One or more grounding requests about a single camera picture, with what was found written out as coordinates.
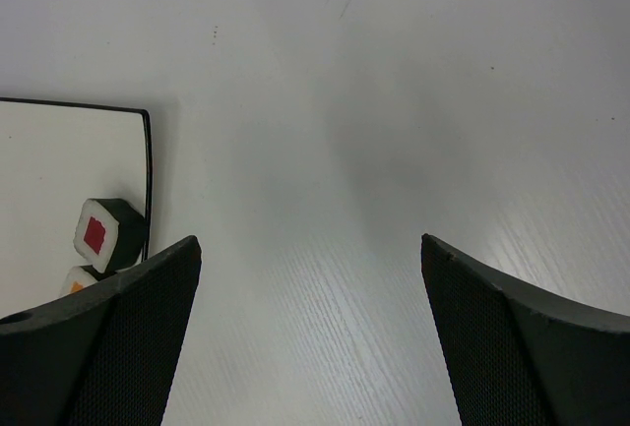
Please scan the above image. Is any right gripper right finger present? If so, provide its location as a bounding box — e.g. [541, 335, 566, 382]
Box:
[421, 234, 629, 425]

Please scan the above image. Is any sushi roll red centre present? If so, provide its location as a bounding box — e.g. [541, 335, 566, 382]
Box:
[73, 199, 148, 274]

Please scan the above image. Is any white square plate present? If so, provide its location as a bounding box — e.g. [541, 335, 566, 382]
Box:
[1, 97, 153, 317]

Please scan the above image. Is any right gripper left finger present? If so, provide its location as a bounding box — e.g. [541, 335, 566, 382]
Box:
[1, 236, 201, 425]

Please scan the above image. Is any sushi roll orange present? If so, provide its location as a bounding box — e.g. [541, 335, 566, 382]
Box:
[59, 265, 115, 297]

